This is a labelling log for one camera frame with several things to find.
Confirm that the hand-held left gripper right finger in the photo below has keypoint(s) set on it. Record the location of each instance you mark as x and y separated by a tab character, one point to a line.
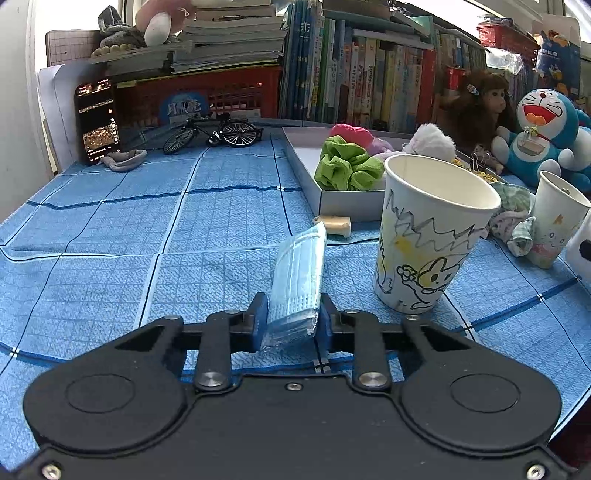
324	323

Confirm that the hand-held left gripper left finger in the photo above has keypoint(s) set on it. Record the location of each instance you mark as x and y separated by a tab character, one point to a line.
261	321

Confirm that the blue face mask pack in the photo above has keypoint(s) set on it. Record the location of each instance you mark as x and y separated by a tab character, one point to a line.
298	286

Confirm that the white cardboard tray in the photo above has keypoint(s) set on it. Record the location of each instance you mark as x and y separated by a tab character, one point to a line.
304	157

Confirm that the beige fabric roll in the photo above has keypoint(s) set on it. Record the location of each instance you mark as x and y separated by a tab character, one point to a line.
339	226

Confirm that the paper cup with rabbit drawing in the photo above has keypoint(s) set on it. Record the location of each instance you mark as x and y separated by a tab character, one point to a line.
429	235

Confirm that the green scrunchie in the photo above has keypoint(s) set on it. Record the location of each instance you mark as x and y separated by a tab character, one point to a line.
348	166

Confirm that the blue checked tablecloth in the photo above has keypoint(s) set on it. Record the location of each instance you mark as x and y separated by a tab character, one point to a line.
115	230

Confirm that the pink scrunchie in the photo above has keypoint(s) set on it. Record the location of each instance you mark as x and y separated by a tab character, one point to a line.
353	134

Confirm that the black toy bicycle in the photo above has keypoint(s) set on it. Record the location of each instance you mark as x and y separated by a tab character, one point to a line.
212	134

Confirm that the white fluffy scrunchie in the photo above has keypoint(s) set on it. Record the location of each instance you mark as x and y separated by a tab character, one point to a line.
431	141

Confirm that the green and white cloth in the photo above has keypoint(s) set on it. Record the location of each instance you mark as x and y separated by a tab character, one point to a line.
512	217

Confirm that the round blue badge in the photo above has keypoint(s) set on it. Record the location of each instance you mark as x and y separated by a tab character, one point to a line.
180	108

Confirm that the red plastic basket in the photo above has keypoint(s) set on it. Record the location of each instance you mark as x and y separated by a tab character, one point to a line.
198	99

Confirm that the black binder clip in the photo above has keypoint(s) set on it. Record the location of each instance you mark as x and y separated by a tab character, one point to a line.
480	153

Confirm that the row of standing books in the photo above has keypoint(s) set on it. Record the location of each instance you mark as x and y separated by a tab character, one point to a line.
369	78

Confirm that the small paper cup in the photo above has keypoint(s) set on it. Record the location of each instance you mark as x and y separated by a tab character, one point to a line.
551	219

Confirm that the smartphone with lit screen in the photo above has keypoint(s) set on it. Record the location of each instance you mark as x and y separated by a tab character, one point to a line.
99	120

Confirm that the brown-haired doll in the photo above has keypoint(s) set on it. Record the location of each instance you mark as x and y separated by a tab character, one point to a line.
480	110

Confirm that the white rounded object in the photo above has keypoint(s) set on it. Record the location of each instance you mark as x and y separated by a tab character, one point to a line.
581	251

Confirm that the red drink can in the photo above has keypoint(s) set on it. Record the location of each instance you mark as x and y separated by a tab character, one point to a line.
455	76

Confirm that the stack of lying books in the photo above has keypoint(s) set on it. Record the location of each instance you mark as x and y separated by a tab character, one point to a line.
221	44

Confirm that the blue robot cat plush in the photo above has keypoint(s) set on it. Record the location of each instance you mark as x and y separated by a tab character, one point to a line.
545	134

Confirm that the pink plush toy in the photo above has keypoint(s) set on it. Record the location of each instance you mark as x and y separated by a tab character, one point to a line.
159	21

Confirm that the grey cloth toy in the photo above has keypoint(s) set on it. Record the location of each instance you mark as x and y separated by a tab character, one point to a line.
115	27

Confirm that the grey grid board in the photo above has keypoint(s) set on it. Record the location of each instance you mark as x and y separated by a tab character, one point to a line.
69	46

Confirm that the small red basket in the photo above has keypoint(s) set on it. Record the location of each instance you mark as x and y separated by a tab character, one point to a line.
508	34

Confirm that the blue printed bag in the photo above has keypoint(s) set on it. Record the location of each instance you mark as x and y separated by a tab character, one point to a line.
558	60

